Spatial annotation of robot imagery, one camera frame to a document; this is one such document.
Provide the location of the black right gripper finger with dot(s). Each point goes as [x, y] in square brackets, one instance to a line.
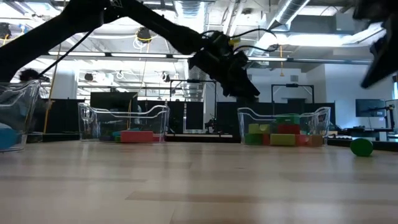
[381, 71]

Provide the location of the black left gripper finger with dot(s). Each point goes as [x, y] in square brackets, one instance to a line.
[247, 87]
[231, 90]

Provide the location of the light green wooden block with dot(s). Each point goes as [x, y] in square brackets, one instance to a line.
[258, 128]

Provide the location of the red wooden plank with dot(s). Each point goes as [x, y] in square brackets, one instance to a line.
[136, 137]

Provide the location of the blue wooden cylinder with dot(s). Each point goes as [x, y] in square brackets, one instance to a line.
[7, 139]

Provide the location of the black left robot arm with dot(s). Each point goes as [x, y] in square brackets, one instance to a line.
[62, 25]

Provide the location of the clear plastic bin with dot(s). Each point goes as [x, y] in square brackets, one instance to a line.
[245, 121]
[90, 118]
[31, 93]

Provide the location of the small background robot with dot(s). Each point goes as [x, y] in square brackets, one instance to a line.
[211, 126]

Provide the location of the black monitor stand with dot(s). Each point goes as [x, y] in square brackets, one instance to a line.
[390, 115]

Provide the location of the background desk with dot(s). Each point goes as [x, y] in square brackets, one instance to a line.
[367, 130]

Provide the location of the long ceiling light bar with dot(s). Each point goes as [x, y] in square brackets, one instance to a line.
[140, 55]

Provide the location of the green wooden cylinder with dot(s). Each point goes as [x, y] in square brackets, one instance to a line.
[361, 147]

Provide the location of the black display panel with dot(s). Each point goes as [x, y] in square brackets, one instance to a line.
[113, 101]

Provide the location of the person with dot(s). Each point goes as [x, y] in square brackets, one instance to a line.
[29, 74]

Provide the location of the black ceiling box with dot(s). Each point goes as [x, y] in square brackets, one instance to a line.
[4, 31]

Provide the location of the black partition wall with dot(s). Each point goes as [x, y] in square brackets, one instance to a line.
[177, 115]
[227, 118]

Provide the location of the black gantry frame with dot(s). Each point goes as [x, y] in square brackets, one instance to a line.
[192, 81]
[292, 85]

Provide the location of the dark wall screen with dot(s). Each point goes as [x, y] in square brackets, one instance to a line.
[370, 108]

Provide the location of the round silver air duct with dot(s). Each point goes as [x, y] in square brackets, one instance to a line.
[190, 9]

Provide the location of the slanted silver air duct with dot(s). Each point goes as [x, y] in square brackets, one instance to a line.
[289, 12]

